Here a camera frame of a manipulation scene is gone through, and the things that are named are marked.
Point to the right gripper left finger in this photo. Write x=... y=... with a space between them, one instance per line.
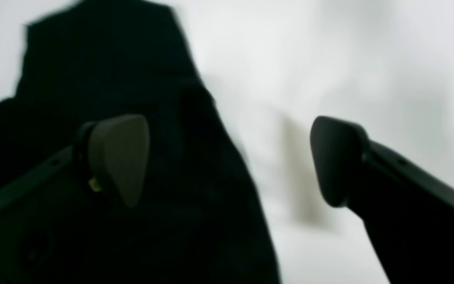
x=44 y=213

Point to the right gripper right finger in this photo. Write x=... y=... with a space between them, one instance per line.
x=408 y=214

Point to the black t-shirt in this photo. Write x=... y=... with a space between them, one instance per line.
x=199 y=219

